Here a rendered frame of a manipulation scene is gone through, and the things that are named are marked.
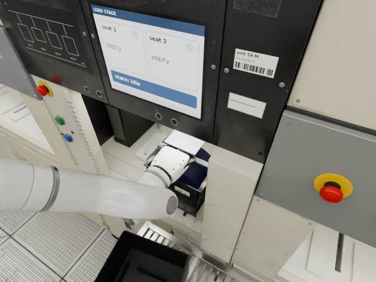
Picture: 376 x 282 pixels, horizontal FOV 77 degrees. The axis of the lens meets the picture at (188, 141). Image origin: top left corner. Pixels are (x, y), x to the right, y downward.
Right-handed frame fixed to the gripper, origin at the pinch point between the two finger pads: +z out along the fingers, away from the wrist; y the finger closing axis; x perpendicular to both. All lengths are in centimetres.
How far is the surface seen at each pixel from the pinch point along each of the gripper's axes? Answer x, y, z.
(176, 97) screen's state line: 26.0, 3.3, -10.0
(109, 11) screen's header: 42.4, -12.9, -10.1
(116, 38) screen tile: 36.8, -12.7, -10.1
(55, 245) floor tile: -126, -93, -37
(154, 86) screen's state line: 27.1, -3.1, -10.0
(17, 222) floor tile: -126, -136, -40
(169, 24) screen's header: 42.2, 2.3, -10.0
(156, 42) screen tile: 38.1, -1.3, -10.0
